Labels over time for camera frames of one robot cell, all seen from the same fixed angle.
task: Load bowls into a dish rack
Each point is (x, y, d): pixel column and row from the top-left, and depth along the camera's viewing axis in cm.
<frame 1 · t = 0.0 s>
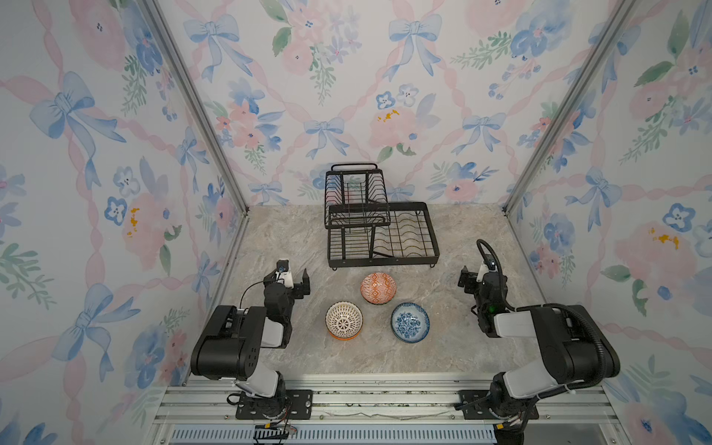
left hand: (293, 269, 92), fingers open
right hand: (482, 268, 93), fingers open
white lattice pattern bowl: (344, 319, 88), point 3 cm above the table
orange plastic bowl: (345, 338, 85), point 2 cm above the table
red patterned ceramic bowl: (378, 288, 95), point 3 cm above the table
blue floral ceramic bowl: (410, 322, 87), point 3 cm above the table

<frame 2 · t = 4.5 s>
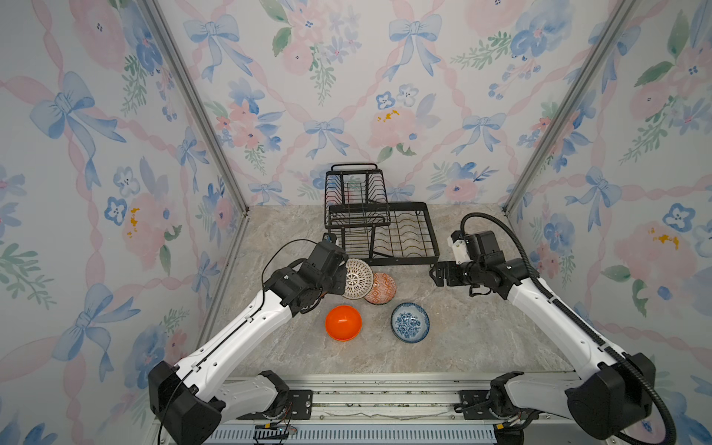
left hand: (340, 272, 76), fingers closed
right hand: (446, 269, 82), fingers open
white lattice pattern bowl: (359, 279, 81), point 17 cm above the table
the other named things where they were.

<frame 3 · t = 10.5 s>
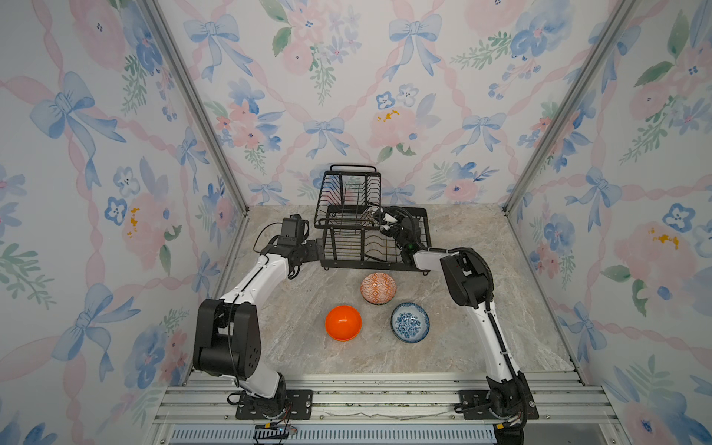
left hand: (310, 247, 92), fingers open
right hand: (388, 205, 106), fingers closed
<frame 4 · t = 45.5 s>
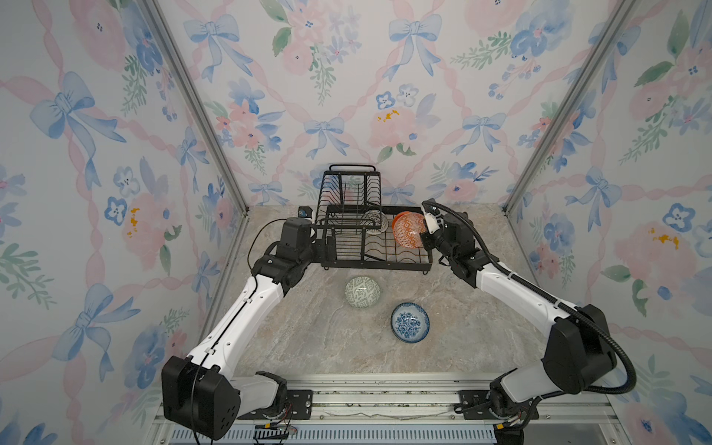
left hand: (320, 239, 80), fingers open
right hand: (430, 217, 85), fingers closed
red patterned ceramic bowl: (407, 226, 89), point 21 cm above the table
green patterned ceramic bowl: (362, 292, 97), on the table
